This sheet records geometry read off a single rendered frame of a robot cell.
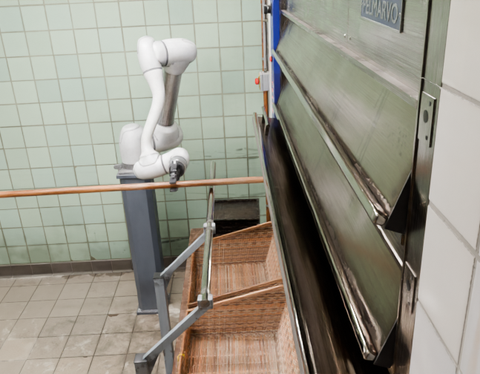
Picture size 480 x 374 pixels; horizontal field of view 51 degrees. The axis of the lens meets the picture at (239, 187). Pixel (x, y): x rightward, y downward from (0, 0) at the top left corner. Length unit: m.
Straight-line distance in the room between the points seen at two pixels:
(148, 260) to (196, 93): 1.14
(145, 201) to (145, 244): 0.30
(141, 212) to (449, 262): 2.63
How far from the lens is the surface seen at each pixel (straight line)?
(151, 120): 2.64
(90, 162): 3.71
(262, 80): 3.08
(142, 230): 3.21
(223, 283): 2.68
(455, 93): 0.63
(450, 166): 0.64
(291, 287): 1.14
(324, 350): 1.02
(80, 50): 3.52
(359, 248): 1.09
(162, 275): 2.11
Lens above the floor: 2.07
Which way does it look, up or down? 23 degrees down
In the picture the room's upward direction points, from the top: 3 degrees counter-clockwise
